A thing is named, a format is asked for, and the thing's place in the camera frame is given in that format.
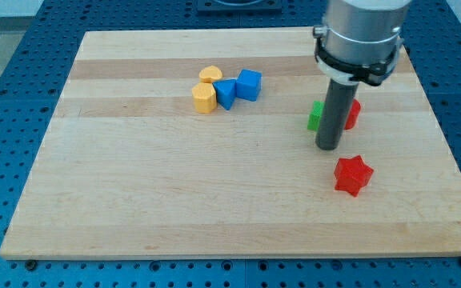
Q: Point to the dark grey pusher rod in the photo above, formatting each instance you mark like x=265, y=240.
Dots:
x=337, y=106

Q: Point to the blue triangle block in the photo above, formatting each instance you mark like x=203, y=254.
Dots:
x=225, y=92

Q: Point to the blue cube block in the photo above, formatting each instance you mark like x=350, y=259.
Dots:
x=249, y=85

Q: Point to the red round block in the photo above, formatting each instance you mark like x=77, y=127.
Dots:
x=353, y=115

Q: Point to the yellow hexagon block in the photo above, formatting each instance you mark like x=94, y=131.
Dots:
x=204, y=97

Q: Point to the yellow heart block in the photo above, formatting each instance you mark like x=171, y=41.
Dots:
x=210, y=74

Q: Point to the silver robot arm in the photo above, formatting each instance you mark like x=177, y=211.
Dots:
x=359, y=40

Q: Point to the red star block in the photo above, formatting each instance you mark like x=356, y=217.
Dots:
x=352, y=174

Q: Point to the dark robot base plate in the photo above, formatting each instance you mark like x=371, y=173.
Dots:
x=238, y=5

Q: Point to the green block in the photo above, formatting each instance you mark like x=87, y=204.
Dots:
x=315, y=115

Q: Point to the wooden board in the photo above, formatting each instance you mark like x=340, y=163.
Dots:
x=128, y=169

